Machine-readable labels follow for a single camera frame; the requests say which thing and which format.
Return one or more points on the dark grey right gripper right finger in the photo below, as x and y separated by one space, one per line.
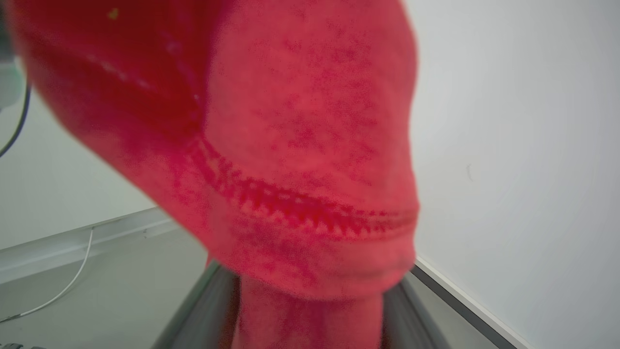
407 325

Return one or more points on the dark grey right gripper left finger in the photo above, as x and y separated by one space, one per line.
203 315

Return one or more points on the white wall skirting strip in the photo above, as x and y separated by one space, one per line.
72 242

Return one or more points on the red clothing garment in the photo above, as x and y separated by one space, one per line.
310 121

